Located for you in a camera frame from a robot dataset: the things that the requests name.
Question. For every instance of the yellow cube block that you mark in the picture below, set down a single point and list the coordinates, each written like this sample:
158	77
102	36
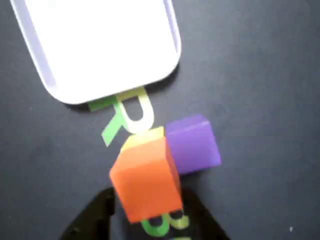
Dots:
142	140

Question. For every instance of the black mat with green lettering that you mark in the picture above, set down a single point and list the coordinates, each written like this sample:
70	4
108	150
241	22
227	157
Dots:
262	75

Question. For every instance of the pale lavender rectangular tray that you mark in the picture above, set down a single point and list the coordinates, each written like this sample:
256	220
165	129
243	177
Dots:
100	47

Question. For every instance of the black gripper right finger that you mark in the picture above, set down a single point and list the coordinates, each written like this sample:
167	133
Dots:
202	222

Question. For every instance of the orange cube block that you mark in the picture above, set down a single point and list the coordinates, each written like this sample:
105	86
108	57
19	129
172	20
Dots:
147	182

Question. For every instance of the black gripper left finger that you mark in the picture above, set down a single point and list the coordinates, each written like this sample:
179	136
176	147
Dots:
92	217

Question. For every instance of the purple cube block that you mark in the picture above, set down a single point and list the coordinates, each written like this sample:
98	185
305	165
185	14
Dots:
192	147

